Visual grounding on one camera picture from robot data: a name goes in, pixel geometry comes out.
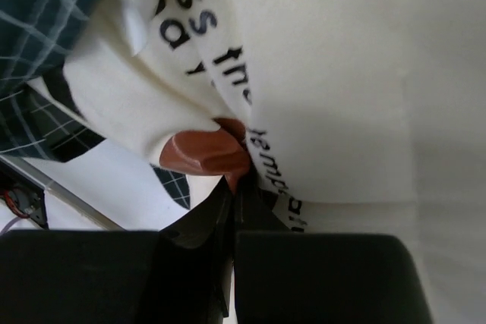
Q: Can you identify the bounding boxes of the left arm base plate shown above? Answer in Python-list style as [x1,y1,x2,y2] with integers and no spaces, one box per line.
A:
[1,156,49,230]

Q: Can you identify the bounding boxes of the dark checked pillowcase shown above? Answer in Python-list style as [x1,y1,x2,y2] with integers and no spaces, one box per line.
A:
[1,0,190,207]

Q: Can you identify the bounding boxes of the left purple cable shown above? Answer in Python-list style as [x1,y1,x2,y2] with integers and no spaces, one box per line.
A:
[0,219,20,236]

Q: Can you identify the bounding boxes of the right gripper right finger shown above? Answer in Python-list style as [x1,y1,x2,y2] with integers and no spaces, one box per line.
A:
[234,178,432,323]

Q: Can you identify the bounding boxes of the cream pillow with bear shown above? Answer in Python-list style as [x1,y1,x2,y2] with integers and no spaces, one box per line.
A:
[62,0,486,324]

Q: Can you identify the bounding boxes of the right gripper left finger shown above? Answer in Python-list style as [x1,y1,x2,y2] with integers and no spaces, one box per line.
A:
[1,180,232,323]

